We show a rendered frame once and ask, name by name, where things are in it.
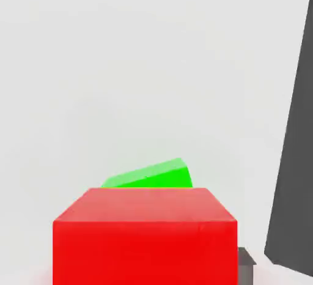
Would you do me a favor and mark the small green cube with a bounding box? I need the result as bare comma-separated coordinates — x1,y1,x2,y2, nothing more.
101,157,193,189

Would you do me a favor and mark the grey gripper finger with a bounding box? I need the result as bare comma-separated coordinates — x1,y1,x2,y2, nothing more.
237,246,257,285

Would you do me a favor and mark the small red cube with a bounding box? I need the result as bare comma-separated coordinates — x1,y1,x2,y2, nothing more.
52,187,238,285

